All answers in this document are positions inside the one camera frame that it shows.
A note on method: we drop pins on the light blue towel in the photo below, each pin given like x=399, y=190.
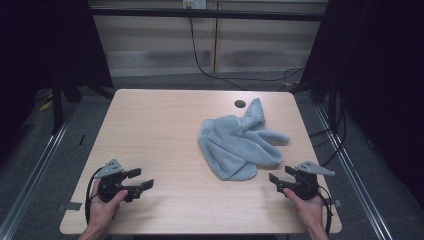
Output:
x=233, y=146

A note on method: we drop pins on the black horizontal bar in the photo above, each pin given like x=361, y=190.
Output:
x=206, y=14

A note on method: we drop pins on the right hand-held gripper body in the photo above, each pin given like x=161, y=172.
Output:
x=306, y=186

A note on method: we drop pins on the black metal stand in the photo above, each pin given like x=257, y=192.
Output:
x=332, y=103
x=57, y=106

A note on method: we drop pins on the person's right hand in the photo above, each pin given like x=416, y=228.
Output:
x=310, y=210

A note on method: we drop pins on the aluminium floor rail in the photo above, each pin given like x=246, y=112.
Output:
x=353, y=173
x=36, y=170

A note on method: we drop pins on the black curtain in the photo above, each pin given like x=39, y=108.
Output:
x=383, y=66
x=40, y=43

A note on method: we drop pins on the yellow floor item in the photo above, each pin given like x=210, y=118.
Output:
x=45, y=106

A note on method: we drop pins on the white wall outlet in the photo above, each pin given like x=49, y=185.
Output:
x=194, y=3

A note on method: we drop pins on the person's left hand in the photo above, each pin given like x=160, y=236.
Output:
x=104, y=210

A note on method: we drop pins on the small black floor strip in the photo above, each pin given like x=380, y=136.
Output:
x=82, y=140

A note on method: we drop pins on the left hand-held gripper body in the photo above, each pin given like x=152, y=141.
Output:
x=111, y=168

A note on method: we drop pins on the round dark table grommet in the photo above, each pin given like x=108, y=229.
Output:
x=240, y=103

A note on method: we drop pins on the grey tape piece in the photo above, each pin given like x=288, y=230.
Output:
x=70, y=206
x=336, y=202

